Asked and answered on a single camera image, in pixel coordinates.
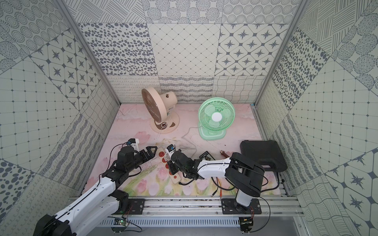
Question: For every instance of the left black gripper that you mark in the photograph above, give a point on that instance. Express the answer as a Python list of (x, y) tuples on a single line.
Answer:
[(144, 153)]

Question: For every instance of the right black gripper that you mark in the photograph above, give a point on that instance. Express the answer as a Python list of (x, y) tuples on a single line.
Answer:
[(171, 165)]

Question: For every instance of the white red power strip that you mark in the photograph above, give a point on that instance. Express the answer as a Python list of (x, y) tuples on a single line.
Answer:
[(163, 157)]

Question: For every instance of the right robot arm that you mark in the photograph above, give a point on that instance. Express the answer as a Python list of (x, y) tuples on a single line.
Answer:
[(245, 174)]

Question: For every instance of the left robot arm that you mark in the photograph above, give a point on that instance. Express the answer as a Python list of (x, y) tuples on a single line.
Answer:
[(100, 201)]

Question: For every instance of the pink desk fan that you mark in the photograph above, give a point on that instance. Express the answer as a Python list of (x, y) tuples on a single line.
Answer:
[(160, 106)]

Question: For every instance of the green desk fan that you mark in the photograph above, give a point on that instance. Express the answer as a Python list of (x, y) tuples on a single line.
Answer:
[(215, 116)]

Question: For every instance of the black multi-port adapter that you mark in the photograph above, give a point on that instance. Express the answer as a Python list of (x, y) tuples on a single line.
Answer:
[(206, 156)]

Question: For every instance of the brown metal connector tool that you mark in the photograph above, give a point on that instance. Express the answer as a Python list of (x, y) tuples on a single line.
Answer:
[(224, 154)]

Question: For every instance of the left controller board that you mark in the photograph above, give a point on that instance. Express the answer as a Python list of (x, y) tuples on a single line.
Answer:
[(120, 225)]

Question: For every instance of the controller board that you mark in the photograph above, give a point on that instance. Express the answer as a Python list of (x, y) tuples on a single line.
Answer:
[(120, 225), (246, 224)]

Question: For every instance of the black plastic tool case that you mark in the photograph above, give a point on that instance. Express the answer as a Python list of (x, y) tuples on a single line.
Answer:
[(265, 153)]

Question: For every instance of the right controller board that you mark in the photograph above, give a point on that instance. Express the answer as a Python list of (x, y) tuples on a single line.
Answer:
[(246, 224)]

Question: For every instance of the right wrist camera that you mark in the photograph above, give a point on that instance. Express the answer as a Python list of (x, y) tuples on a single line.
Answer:
[(170, 150)]

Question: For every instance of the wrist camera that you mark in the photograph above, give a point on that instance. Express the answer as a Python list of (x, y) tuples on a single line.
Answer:
[(170, 150), (133, 142)]

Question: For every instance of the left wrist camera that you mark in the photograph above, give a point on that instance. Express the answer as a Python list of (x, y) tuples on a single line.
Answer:
[(133, 142)]

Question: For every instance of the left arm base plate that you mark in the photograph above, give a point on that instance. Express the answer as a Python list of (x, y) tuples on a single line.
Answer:
[(133, 206)]

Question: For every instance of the aluminium mounting rail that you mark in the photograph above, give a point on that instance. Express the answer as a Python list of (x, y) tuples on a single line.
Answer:
[(211, 206)]

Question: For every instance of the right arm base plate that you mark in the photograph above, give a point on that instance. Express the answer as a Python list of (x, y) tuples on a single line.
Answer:
[(230, 206)]

